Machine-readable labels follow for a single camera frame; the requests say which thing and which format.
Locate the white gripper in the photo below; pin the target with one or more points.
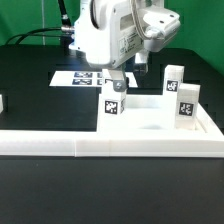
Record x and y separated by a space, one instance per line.
112 31

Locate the white square table top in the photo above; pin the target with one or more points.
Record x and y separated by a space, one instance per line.
145 130

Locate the white sheet with tags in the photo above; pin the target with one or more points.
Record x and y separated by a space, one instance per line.
79 78

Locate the white L-shaped obstacle fence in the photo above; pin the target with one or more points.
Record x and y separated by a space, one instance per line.
51 143

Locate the white part at left edge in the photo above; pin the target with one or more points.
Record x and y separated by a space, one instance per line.
1 104

